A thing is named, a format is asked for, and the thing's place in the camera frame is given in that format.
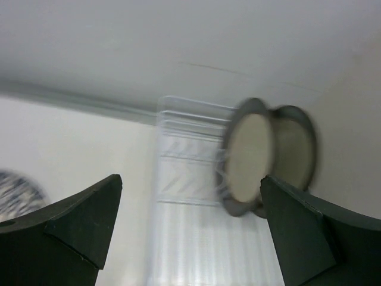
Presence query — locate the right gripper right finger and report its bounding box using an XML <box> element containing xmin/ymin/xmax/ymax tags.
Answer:
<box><xmin>260</xmin><ymin>176</ymin><xmax>380</xmax><ymax>285</ymax></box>

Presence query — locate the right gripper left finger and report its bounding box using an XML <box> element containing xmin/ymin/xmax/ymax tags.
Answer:
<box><xmin>1</xmin><ymin>174</ymin><xmax>122</xmax><ymax>285</ymax></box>

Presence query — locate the blue floral plate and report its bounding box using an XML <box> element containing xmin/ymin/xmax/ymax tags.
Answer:
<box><xmin>1</xmin><ymin>170</ymin><xmax>48</xmax><ymax>222</ymax></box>

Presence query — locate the grey rim plate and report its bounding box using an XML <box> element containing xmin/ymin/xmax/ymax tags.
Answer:
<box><xmin>216</xmin><ymin>98</ymin><xmax>276</xmax><ymax>217</ymax></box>
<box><xmin>271</xmin><ymin>105</ymin><xmax>318</xmax><ymax>192</ymax></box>

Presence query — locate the white wire dish rack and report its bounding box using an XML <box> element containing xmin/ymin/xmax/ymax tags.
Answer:
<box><xmin>145</xmin><ymin>96</ymin><xmax>283</xmax><ymax>285</ymax></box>

